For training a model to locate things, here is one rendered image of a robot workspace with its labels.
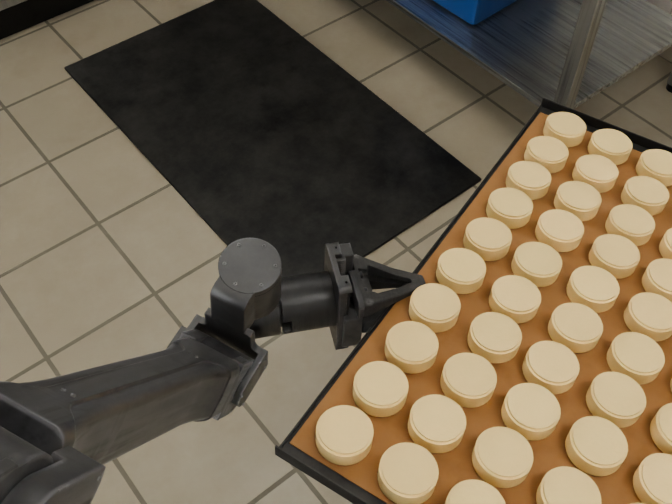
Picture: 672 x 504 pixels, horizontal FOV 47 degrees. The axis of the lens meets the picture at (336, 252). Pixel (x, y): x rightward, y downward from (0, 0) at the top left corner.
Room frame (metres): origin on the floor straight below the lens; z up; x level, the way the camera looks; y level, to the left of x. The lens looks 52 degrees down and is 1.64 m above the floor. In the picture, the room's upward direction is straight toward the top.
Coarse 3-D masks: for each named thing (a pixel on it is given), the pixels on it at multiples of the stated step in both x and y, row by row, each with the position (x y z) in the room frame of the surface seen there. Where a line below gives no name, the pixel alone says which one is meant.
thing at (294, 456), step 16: (544, 112) 0.76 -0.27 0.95; (576, 112) 0.75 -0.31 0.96; (592, 128) 0.74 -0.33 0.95; (608, 128) 0.73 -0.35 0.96; (512, 144) 0.70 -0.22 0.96; (640, 144) 0.71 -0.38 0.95; (656, 144) 0.70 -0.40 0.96; (464, 208) 0.58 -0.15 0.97; (416, 272) 0.49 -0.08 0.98; (368, 336) 0.40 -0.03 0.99; (352, 352) 0.38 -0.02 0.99; (320, 400) 0.33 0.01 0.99; (304, 416) 0.31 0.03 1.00; (288, 448) 0.28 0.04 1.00; (304, 464) 0.26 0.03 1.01; (320, 464) 0.27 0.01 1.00; (320, 480) 0.25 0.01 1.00; (336, 480) 0.25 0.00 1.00; (352, 496) 0.23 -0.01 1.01; (368, 496) 0.24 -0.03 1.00
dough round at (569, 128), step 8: (560, 112) 0.74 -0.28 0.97; (568, 112) 0.74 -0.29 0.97; (552, 120) 0.72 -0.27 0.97; (560, 120) 0.72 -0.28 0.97; (568, 120) 0.72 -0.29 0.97; (576, 120) 0.73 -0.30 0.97; (544, 128) 0.72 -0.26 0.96; (552, 128) 0.71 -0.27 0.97; (560, 128) 0.71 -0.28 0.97; (568, 128) 0.71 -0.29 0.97; (576, 128) 0.71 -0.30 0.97; (584, 128) 0.71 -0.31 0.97; (552, 136) 0.70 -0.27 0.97; (560, 136) 0.70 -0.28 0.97; (568, 136) 0.70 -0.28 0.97; (576, 136) 0.70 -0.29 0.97; (568, 144) 0.69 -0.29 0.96; (576, 144) 0.70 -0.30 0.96
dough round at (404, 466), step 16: (400, 448) 0.27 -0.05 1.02; (416, 448) 0.27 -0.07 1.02; (384, 464) 0.26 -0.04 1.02; (400, 464) 0.26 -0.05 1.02; (416, 464) 0.26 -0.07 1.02; (432, 464) 0.26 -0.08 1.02; (384, 480) 0.25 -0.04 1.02; (400, 480) 0.24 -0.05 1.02; (416, 480) 0.24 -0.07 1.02; (432, 480) 0.25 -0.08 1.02; (400, 496) 0.23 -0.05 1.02; (416, 496) 0.23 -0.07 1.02
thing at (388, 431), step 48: (480, 192) 0.61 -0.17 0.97; (528, 240) 0.54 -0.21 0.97; (480, 288) 0.47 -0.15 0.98; (624, 288) 0.47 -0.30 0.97; (384, 336) 0.40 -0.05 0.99; (528, 336) 0.41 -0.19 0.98; (336, 384) 0.35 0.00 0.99; (432, 384) 0.35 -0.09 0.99; (576, 384) 0.35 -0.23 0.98; (384, 432) 0.30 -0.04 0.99; (480, 432) 0.30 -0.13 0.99; (624, 432) 0.30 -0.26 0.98; (480, 480) 0.25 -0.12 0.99; (528, 480) 0.25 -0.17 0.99; (624, 480) 0.26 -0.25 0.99
